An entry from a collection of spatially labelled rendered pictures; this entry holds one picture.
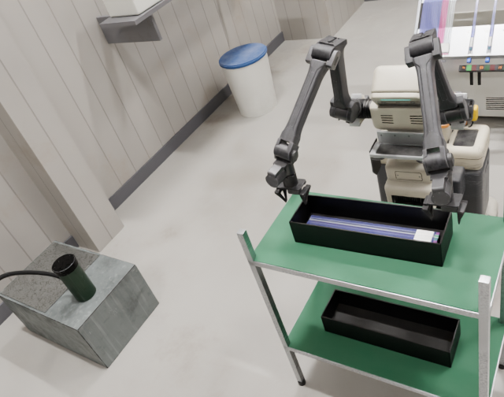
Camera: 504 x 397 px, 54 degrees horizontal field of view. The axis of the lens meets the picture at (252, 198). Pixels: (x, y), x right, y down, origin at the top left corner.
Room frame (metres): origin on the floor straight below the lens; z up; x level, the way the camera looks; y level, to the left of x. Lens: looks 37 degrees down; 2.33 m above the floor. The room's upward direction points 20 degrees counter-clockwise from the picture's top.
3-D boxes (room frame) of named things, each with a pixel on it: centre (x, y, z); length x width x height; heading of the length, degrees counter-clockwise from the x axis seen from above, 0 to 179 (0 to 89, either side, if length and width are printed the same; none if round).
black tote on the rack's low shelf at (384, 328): (1.34, -0.38, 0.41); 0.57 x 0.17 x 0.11; 48
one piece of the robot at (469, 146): (2.01, -0.94, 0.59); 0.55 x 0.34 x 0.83; 49
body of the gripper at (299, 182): (1.54, -0.16, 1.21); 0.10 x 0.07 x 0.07; 50
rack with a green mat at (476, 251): (1.34, -0.38, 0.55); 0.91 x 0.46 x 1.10; 48
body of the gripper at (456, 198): (1.17, -0.59, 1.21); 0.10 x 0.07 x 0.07; 49
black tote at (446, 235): (1.36, -0.38, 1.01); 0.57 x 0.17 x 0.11; 49
